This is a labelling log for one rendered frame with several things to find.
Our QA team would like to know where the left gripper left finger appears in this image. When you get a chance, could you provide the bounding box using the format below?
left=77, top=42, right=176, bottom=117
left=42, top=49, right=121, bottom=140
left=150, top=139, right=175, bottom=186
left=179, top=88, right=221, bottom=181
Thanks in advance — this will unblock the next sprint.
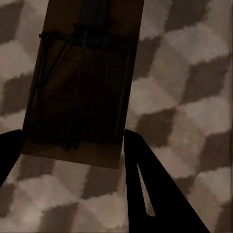
left=0, top=129, right=22, bottom=187

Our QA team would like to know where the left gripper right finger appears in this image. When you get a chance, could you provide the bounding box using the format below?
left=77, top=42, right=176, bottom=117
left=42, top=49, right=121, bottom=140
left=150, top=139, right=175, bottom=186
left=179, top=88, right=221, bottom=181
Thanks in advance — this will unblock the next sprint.
left=124, top=129, right=210, bottom=233

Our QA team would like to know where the mousetrap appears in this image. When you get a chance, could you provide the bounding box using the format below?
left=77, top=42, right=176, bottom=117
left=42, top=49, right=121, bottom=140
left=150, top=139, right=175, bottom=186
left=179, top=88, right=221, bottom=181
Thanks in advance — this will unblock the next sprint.
left=20, top=0, right=144, bottom=169

